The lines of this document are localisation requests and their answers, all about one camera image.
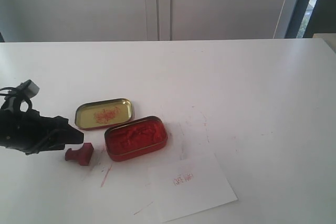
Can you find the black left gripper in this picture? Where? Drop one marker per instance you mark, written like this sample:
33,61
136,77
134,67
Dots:
31,133

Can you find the red rubber stamp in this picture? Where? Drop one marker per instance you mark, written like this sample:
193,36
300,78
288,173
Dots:
82,156

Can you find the red ink pad tin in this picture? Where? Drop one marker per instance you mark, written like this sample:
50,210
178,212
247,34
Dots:
132,139

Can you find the gold tin lid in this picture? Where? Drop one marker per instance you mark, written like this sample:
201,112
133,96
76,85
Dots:
102,114

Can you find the white cabinet doors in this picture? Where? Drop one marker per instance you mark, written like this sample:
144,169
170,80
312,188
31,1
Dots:
137,20

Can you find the white paper sheet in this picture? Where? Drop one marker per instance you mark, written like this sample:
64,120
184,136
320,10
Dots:
189,186

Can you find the beige side table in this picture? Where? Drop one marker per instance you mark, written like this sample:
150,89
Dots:
329,38

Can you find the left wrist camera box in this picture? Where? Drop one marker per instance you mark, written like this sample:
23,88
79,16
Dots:
29,88

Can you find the dark window frame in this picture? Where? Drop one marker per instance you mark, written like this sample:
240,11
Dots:
322,19

